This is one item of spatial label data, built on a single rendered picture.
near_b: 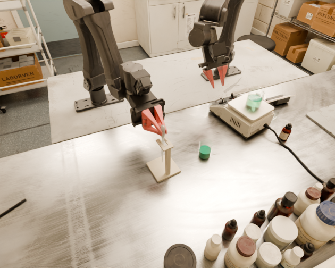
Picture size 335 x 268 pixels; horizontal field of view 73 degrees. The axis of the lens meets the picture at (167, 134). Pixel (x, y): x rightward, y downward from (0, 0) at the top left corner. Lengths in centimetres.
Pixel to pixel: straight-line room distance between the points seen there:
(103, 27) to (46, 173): 46
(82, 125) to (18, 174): 26
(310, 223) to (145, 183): 42
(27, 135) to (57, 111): 145
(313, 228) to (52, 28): 339
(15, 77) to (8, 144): 70
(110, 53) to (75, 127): 33
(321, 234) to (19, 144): 225
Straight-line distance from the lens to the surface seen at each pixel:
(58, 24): 352
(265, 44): 229
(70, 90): 112
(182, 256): 52
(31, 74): 273
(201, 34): 77
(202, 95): 101
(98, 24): 71
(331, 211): 60
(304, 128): 98
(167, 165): 65
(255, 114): 81
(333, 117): 107
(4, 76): 275
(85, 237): 64
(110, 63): 71
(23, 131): 253
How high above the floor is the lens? 147
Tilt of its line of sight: 44 degrees down
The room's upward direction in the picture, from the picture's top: straight up
